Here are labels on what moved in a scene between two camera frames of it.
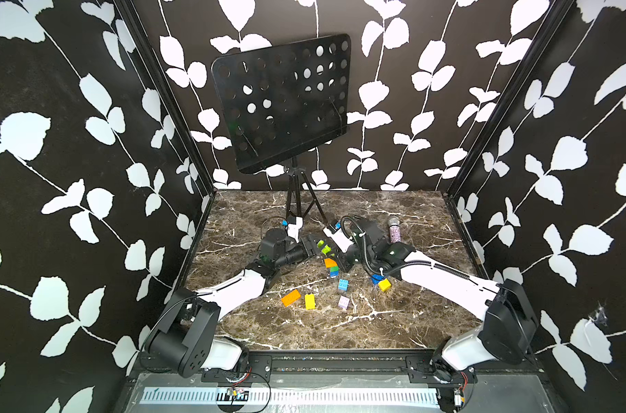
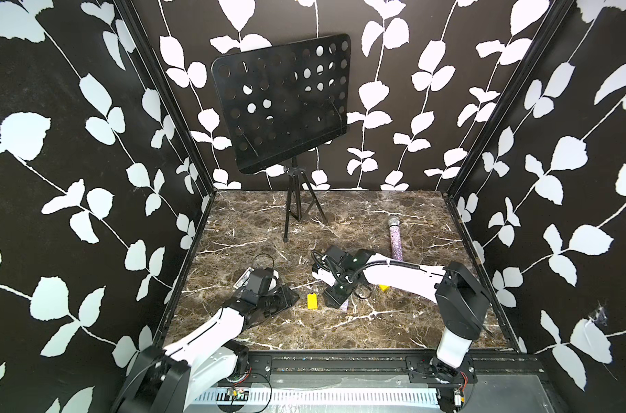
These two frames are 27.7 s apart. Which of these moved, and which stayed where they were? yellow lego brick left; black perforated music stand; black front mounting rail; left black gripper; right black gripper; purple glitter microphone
Moved: left black gripper; right black gripper
Stayed: yellow lego brick left; black perforated music stand; black front mounting rail; purple glitter microphone
